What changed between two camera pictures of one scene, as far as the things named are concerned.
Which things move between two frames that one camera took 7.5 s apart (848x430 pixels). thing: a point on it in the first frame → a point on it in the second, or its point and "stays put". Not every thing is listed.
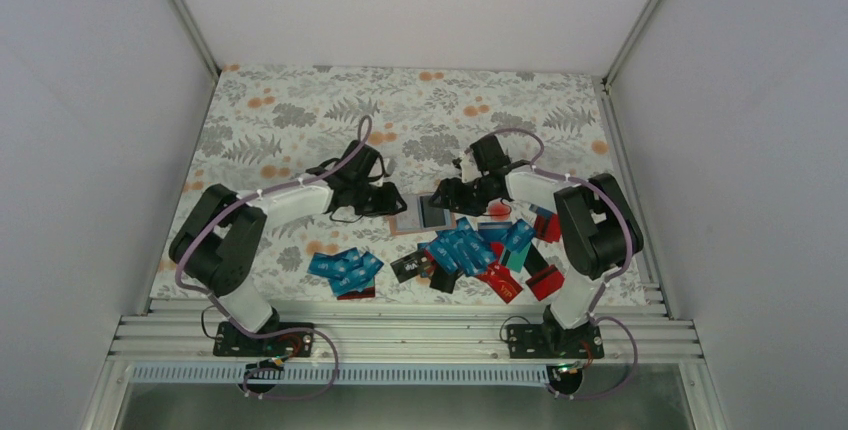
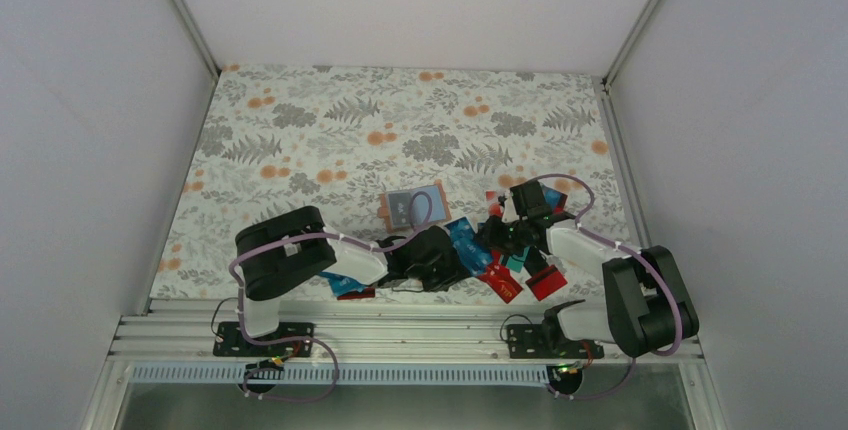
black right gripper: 451,195 → 491,237
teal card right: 516,260 stays put
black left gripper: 387,205 → 454,272
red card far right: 546,282 stays put
